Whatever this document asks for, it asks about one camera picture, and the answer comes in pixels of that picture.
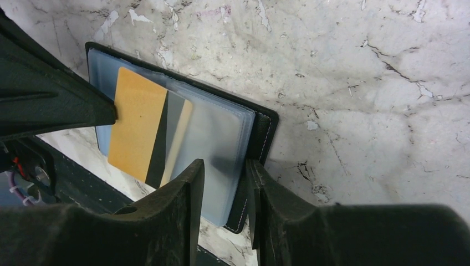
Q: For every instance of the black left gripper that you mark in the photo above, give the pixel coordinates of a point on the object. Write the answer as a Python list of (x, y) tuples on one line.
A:
[(39, 94)]

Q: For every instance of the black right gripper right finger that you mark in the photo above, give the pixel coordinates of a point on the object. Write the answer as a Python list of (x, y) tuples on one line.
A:
[(287, 230)]

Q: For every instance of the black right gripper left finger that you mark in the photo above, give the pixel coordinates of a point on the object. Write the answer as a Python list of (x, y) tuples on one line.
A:
[(159, 229)]

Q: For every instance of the black leather card holder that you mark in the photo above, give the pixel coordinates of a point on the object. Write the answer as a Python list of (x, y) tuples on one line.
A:
[(224, 130)]

